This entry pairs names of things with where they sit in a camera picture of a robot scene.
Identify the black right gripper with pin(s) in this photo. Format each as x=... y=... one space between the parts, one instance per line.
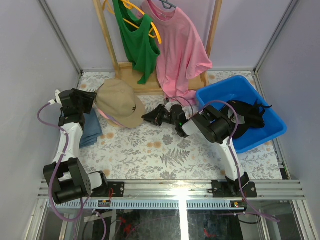
x=152 y=118

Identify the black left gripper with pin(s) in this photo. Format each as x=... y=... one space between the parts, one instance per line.
x=83 y=97

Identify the pink cap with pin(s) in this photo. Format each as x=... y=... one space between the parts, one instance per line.
x=105 y=116

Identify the purple cap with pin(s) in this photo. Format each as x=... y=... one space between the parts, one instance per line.
x=115 y=120

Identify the beige sport cap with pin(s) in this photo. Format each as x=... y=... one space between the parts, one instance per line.
x=118 y=100

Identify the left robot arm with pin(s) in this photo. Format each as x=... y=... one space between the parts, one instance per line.
x=79 y=127

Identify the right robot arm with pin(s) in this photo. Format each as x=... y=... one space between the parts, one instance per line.
x=217 y=129

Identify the folded blue cloth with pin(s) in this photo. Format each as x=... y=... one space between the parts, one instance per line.
x=92 y=130

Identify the wooden hat stand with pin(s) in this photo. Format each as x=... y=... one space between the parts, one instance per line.
x=111 y=123

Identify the wooden clothes rack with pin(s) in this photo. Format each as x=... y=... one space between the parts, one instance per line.
x=124 y=70

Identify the green tank top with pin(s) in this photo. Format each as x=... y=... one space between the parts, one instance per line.
x=140 y=48

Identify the pink t-shirt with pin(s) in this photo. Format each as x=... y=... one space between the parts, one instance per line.
x=182 y=53

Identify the blue plastic bin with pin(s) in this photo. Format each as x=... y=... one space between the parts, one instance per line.
x=238 y=88

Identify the black sport cap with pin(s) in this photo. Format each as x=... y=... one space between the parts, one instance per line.
x=249 y=116

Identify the grey clothes hanger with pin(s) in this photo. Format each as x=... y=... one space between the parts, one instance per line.
x=167 y=5

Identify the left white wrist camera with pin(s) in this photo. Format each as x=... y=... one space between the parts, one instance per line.
x=56 y=99

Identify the aluminium mounting rail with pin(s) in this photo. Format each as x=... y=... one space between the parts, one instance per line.
x=195 y=194

